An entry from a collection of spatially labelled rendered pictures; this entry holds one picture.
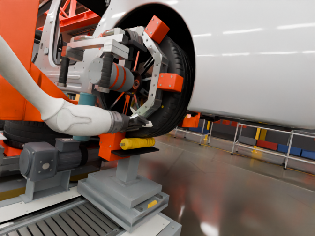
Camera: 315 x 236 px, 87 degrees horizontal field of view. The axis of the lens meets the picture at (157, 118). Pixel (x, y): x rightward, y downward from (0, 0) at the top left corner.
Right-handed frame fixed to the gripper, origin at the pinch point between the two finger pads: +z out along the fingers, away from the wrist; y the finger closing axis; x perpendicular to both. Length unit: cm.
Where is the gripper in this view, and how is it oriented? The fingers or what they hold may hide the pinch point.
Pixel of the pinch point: (146, 123)
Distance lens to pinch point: 83.8
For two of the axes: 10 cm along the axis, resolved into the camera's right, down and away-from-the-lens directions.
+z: 5.6, 0.6, 8.2
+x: -4.5, -8.2, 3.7
